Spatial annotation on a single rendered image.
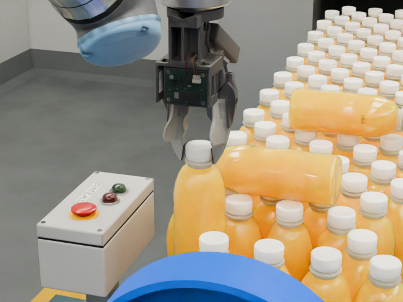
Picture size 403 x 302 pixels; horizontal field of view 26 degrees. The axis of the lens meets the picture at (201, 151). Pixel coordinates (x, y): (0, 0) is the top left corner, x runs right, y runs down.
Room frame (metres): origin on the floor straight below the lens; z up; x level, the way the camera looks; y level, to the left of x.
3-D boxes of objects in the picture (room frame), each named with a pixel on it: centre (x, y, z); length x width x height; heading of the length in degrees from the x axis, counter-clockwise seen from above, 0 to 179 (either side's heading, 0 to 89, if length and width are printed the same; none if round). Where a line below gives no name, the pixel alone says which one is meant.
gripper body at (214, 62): (1.06, 0.01, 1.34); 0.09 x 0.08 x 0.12; 163
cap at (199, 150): (1.09, 0.00, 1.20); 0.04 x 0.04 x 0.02
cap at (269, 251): (1.00, -0.09, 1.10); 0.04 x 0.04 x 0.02
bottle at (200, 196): (1.09, 0.00, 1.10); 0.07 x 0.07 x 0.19
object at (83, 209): (1.11, 0.17, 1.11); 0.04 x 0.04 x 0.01
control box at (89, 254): (1.16, 0.15, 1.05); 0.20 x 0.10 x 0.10; 163
